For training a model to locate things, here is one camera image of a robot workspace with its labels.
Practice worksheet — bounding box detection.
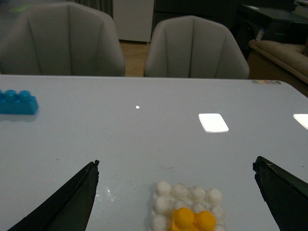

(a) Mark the dark kitchen counter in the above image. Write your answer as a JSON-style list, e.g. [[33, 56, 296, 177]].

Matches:
[[152, 0, 241, 31]]

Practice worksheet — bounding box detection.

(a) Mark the blue toy block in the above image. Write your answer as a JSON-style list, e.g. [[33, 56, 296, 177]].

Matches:
[[0, 90, 39, 115]]

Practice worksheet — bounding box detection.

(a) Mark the yellow toy block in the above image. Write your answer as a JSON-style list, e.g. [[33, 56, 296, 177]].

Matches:
[[168, 207, 216, 231]]

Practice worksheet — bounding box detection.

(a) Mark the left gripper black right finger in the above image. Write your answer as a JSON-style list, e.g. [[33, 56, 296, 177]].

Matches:
[[253, 156, 308, 231]]

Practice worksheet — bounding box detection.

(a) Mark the white studded base plate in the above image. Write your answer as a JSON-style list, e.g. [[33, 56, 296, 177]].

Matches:
[[150, 181, 226, 231]]

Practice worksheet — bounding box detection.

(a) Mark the brown sofa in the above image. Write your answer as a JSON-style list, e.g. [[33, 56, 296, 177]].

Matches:
[[247, 40, 308, 96]]

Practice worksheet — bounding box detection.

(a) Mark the black appliance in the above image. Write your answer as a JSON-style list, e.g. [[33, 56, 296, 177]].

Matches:
[[231, 5, 308, 59]]

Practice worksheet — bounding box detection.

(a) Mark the white drawer cabinet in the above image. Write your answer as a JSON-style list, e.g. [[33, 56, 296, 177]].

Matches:
[[113, 0, 154, 42]]

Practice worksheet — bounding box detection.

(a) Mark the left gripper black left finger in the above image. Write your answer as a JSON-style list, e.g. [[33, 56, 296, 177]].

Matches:
[[9, 160, 99, 231]]

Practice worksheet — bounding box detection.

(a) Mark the right grey armchair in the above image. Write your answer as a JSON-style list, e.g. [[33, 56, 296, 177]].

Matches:
[[144, 15, 250, 79]]

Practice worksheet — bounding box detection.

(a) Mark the left grey armchair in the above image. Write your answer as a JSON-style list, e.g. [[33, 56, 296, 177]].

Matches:
[[0, 2, 125, 77]]

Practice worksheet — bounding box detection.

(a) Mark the grey armchair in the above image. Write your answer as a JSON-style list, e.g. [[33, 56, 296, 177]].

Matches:
[[144, 15, 250, 79], [0, 2, 125, 77]]

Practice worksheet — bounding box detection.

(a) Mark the coloured sticker strip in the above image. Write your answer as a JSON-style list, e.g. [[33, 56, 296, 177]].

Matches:
[[252, 80, 281, 85]]

